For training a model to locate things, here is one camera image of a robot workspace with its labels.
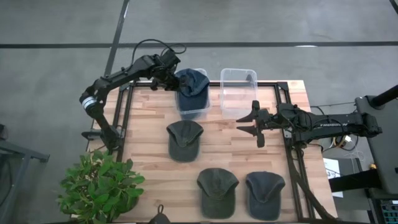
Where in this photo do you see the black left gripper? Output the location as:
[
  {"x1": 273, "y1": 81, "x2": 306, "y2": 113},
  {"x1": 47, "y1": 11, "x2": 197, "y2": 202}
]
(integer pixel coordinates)
[{"x1": 150, "y1": 60, "x2": 190, "y2": 91}]

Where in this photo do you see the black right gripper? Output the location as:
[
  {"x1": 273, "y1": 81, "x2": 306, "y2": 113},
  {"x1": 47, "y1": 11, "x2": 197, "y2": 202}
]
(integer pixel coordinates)
[{"x1": 236, "y1": 100, "x2": 282, "y2": 149}]

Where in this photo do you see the denim blue baseball cap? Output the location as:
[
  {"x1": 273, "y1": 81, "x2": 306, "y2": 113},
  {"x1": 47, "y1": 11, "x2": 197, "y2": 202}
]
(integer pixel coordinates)
[{"x1": 174, "y1": 68, "x2": 211, "y2": 98}]

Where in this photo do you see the dark navy baseball cap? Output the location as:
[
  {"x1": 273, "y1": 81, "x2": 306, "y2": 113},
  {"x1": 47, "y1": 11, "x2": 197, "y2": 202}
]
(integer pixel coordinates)
[{"x1": 175, "y1": 88, "x2": 210, "y2": 121}]

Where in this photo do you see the olive green baseball cap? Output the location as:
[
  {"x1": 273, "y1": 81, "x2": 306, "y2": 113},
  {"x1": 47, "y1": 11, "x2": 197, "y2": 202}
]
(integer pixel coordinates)
[
  {"x1": 197, "y1": 167, "x2": 240, "y2": 220},
  {"x1": 166, "y1": 119, "x2": 205, "y2": 163}
]

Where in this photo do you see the slate grey baseball cap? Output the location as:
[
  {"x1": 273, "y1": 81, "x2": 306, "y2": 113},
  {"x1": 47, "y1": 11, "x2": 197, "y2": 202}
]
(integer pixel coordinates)
[{"x1": 245, "y1": 170, "x2": 286, "y2": 222}]

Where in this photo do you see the clear plastic bin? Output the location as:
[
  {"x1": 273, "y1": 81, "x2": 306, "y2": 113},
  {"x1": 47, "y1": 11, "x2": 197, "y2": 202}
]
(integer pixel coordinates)
[
  {"x1": 174, "y1": 68, "x2": 212, "y2": 121},
  {"x1": 220, "y1": 68, "x2": 259, "y2": 119}
]

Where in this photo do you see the white paper sheet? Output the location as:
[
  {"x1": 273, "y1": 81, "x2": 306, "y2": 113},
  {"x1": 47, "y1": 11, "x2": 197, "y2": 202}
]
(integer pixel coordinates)
[{"x1": 322, "y1": 157, "x2": 345, "y2": 199}]

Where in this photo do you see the dark cap at bottom edge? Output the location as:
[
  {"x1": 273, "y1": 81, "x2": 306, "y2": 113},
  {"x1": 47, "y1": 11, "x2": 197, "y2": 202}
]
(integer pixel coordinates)
[{"x1": 148, "y1": 204, "x2": 172, "y2": 224}]

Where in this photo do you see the green potted plant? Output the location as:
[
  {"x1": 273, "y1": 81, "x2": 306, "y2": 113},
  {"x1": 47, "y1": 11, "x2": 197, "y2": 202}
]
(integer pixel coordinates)
[{"x1": 57, "y1": 149, "x2": 146, "y2": 224}]

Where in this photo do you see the grey equipment cart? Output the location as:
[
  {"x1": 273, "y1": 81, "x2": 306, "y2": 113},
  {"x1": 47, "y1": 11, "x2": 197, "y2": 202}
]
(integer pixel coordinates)
[{"x1": 355, "y1": 84, "x2": 398, "y2": 195}]

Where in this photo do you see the grey metal stand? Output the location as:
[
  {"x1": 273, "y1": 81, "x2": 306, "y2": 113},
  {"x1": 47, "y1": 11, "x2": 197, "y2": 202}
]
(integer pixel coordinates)
[{"x1": 0, "y1": 124, "x2": 50, "y2": 224}]

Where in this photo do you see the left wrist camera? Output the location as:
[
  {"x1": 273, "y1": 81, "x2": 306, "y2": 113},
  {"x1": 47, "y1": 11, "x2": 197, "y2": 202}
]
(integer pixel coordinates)
[{"x1": 160, "y1": 49, "x2": 182, "y2": 67}]

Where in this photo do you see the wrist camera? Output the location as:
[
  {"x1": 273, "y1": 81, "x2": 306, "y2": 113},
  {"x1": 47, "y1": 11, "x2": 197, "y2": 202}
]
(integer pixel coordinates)
[
  {"x1": 160, "y1": 49, "x2": 182, "y2": 67},
  {"x1": 277, "y1": 104, "x2": 299, "y2": 121}
]

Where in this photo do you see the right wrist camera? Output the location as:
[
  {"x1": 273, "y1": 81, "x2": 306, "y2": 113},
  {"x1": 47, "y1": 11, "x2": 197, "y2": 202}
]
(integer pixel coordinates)
[{"x1": 277, "y1": 104, "x2": 299, "y2": 121}]

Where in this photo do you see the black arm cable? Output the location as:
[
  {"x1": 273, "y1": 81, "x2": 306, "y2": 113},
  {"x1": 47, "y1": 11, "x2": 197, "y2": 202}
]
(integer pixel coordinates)
[{"x1": 131, "y1": 38, "x2": 187, "y2": 66}]

